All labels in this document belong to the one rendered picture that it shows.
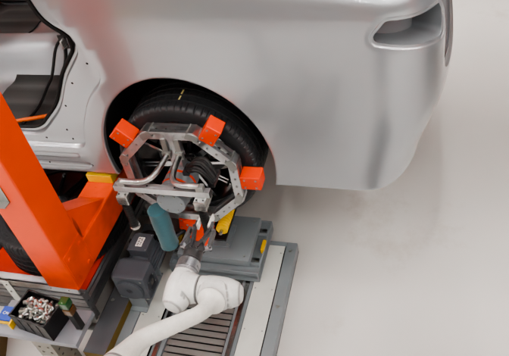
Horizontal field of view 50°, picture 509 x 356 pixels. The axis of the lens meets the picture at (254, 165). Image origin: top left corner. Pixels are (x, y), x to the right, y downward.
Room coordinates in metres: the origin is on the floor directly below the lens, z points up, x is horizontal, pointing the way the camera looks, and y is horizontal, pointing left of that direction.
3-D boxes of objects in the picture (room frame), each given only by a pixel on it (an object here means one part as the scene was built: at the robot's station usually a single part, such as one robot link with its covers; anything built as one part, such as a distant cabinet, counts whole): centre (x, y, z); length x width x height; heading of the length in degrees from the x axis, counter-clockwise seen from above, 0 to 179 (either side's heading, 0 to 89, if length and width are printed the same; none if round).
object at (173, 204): (1.74, 0.34, 0.85); 0.21 x 0.14 x 0.14; 160
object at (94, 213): (1.96, 0.81, 0.69); 0.52 x 0.17 x 0.35; 160
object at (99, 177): (2.12, 0.75, 0.70); 0.14 x 0.14 x 0.05; 70
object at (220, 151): (1.81, 0.32, 0.85); 0.54 x 0.07 x 0.54; 70
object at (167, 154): (1.73, 0.45, 1.03); 0.19 x 0.18 x 0.11; 160
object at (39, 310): (1.46, 1.04, 0.51); 0.20 x 0.14 x 0.13; 60
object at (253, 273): (1.97, 0.26, 0.13); 0.50 x 0.36 x 0.10; 70
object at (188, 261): (1.31, 0.32, 0.83); 0.09 x 0.06 x 0.09; 69
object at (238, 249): (1.97, 0.26, 0.32); 0.40 x 0.30 x 0.28; 70
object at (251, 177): (1.70, 0.02, 0.85); 0.09 x 0.08 x 0.07; 70
